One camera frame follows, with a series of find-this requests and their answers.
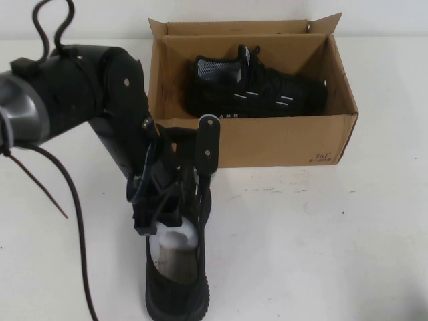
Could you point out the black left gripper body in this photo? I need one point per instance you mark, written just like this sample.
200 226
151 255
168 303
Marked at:
120 143

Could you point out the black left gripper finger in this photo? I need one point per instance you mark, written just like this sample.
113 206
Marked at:
209 140

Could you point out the black knit sneaker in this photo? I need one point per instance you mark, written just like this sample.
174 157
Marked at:
284 90
174 297

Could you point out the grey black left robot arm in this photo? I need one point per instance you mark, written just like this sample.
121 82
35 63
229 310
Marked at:
73 90

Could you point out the brown cardboard shoe box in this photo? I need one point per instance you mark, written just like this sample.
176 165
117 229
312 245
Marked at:
267 140

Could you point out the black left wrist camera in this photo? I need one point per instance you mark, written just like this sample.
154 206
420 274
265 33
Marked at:
147 220

